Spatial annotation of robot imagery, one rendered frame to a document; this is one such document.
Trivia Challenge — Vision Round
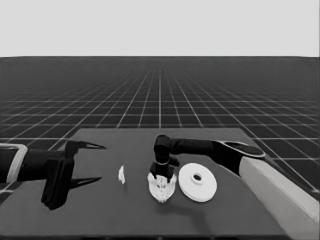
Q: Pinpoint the large thick white disc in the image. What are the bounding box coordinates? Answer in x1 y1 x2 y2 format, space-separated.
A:
178 162 218 204

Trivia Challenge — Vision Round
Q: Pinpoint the small white T-shaped piece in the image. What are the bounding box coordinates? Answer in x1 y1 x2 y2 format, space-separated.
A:
117 165 126 185

